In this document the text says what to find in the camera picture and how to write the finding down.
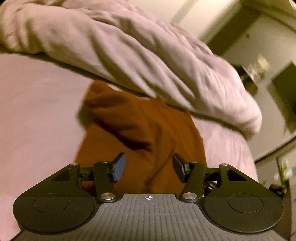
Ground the dark side shelf with items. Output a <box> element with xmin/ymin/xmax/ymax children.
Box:
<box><xmin>241</xmin><ymin>54</ymin><xmax>271</xmax><ymax>95</ymax></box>

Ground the dark framed wall panel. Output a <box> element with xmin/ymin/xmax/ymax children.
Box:
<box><xmin>272</xmin><ymin>61</ymin><xmax>295</xmax><ymax>133</ymax></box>

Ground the lilac rumpled duvet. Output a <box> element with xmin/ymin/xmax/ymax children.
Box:
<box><xmin>1</xmin><ymin>1</ymin><xmax>262</xmax><ymax>138</ymax></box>

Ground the lilac bed sheet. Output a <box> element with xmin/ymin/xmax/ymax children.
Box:
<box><xmin>0</xmin><ymin>53</ymin><xmax>260</xmax><ymax>241</ymax></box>

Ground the rust brown button cardigan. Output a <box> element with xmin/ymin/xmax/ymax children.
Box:
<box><xmin>76</xmin><ymin>80</ymin><xmax>207</xmax><ymax>194</ymax></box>

